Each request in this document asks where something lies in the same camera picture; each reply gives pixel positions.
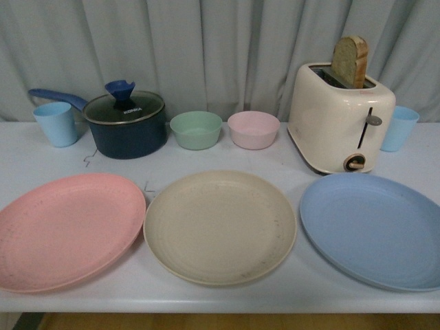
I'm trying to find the pink plate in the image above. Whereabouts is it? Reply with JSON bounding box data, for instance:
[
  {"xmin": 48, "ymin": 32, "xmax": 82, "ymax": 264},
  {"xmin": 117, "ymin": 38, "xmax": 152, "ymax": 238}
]
[{"xmin": 1, "ymin": 173, "xmax": 146, "ymax": 293}]

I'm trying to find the blue plate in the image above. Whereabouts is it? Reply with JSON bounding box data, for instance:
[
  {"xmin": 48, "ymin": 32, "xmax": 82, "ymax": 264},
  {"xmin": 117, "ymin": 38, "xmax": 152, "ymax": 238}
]
[{"xmin": 299, "ymin": 174, "xmax": 439, "ymax": 292}]

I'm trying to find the green bowl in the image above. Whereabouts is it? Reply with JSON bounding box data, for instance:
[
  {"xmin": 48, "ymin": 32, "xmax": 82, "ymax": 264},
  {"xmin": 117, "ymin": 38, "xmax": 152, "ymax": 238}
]
[{"xmin": 170, "ymin": 111, "xmax": 223, "ymax": 151}]

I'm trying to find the pink bowl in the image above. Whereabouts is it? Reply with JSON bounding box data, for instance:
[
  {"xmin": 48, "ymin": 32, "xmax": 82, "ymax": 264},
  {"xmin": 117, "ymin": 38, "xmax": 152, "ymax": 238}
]
[{"xmin": 228, "ymin": 111, "xmax": 281, "ymax": 150}]

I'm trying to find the beige plate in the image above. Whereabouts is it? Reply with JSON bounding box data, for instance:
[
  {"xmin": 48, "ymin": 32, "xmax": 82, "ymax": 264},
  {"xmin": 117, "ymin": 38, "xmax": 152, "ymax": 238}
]
[{"xmin": 144, "ymin": 170, "xmax": 298, "ymax": 287}]

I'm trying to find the dark blue saucepan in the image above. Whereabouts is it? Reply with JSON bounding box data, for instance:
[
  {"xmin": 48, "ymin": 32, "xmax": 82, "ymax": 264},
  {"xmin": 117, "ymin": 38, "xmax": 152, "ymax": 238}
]
[{"xmin": 28, "ymin": 89, "xmax": 167, "ymax": 160}]

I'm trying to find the grey curtain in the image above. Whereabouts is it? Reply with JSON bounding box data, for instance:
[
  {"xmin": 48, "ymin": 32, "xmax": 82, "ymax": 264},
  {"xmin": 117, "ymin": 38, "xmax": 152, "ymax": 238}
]
[{"xmin": 1, "ymin": 1, "xmax": 439, "ymax": 122}]

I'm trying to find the glass pot lid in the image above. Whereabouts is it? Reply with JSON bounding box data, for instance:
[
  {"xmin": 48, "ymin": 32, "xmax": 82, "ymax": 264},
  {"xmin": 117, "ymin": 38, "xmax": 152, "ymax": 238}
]
[{"xmin": 82, "ymin": 80, "xmax": 165, "ymax": 125}]

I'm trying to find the cream toaster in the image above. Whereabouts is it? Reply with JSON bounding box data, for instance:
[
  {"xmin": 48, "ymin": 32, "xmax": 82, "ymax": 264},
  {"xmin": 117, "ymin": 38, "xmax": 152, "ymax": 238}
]
[{"xmin": 287, "ymin": 63, "xmax": 395, "ymax": 174}]

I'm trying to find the bread slice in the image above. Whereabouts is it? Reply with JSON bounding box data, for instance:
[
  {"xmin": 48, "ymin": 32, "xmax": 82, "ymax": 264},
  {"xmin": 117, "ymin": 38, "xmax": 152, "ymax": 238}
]
[{"xmin": 331, "ymin": 35, "xmax": 369, "ymax": 89}]

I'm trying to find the light blue cup left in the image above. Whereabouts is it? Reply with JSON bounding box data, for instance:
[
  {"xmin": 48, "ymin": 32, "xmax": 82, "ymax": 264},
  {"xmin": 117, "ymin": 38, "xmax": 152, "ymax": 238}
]
[{"xmin": 33, "ymin": 102, "xmax": 78, "ymax": 148}]

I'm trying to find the light blue cup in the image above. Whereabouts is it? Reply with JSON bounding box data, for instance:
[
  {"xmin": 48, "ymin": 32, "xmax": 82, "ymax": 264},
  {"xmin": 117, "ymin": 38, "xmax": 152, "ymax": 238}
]
[
  {"xmin": 381, "ymin": 106, "xmax": 419, "ymax": 152},
  {"xmin": 33, "ymin": 102, "xmax": 78, "ymax": 148}
]

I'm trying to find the light blue cup right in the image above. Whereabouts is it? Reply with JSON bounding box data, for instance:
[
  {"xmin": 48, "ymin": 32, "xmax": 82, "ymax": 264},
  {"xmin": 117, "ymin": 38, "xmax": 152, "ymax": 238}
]
[{"xmin": 381, "ymin": 106, "xmax": 419, "ymax": 152}]

